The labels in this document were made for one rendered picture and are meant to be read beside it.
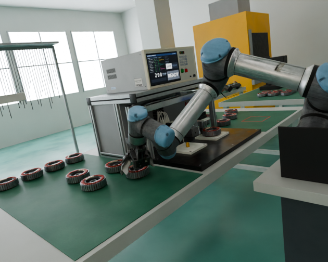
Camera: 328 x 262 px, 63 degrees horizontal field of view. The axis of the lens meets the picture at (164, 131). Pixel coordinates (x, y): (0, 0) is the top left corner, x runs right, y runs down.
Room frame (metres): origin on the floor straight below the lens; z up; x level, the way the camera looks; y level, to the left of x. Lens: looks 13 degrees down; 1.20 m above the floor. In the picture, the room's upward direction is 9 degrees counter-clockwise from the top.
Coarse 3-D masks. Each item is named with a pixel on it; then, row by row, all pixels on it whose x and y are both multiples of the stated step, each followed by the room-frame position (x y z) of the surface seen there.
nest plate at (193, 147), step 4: (184, 144) 1.45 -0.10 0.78; (192, 144) 1.42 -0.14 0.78; (196, 144) 1.41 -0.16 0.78; (200, 144) 1.40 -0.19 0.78; (204, 144) 1.39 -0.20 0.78; (176, 148) 1.39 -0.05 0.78; (180, 148) 1.38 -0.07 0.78; (184, 148) 1.37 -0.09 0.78; (188, 148) 1.36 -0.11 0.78; (192, 148) 1.35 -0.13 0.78; (196, 148) 1.34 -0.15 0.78; (200, 148) 1.34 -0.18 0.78; (176, 152) 1.35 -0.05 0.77; (180, 152) 1.33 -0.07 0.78; (184, 152) 1.31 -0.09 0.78; (188, 152) 1.29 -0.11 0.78; (192, 152) 1.29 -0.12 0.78
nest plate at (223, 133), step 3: (222, 132) 1.58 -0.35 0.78; (225, 132) 1.56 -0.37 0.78; (228, 132) 1.56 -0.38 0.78; (201, 135) 1.58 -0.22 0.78; (219, 135) 1.52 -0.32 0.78; (222, 135) 1.51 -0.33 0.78; (225, 135) 1.53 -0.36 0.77; (195, 138) 1.56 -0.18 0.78; (198, 138) 1.54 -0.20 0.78; (201, 138) 1.53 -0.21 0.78; (204, 138) 1.51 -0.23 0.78; (207, 138) 1.50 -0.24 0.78; (210, 138) 1.48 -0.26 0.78; (213, 138) 1.47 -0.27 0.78; (216, 138) 1.46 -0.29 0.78; (219, 138) 1.48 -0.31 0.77
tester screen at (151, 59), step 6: (162, 54) 1.52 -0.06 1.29; (168, 54) 1.55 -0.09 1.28; (174, 54) 1.59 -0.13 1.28; (150, 60) 1.45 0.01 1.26; (156, 60) 1.48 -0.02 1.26; (162, 60) 1.51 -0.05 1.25; (168, 60) 1.55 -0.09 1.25; (174, 60) 1.59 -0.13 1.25; (150, 66) 1.44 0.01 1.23; (156, 66) 1.47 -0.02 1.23; (162, 66) 1.51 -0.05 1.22; (150, 72) 1.44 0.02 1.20; (156, 72) 1.47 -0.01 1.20; (162, 72) 1.50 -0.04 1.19; (150, 78) 1.43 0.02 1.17; (156, 78) 1.46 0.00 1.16
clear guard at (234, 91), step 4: (228, 84) 1.55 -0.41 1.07; (232, 84) 1.57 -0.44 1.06; (192, 88) 1.67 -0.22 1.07; (224, 88) 1.49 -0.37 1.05; (240, 88) 1.57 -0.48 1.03; (224, 92) 1.46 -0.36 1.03; (228, 92) 1.47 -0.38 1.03; (232, 92) 1.50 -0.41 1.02; (236, 92) 1.52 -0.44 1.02; (240, 92) 1.54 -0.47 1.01; (224, 96) 1.42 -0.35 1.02; (228, 96) 1.44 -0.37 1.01
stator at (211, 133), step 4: (204, 128) 1.59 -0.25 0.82; (208, 128) 1.59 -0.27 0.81; (212, 128) 1.59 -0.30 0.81; (216, 128) 1.56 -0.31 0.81; (220, 128) 1.54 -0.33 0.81; (204, 132) 1.53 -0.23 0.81; (208, 132) 1.51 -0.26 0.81; (212, 132) 1.51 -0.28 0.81; (216, 132) 1.51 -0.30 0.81; (220, 132) 1.53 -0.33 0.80; (208, 136) 1.53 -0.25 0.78
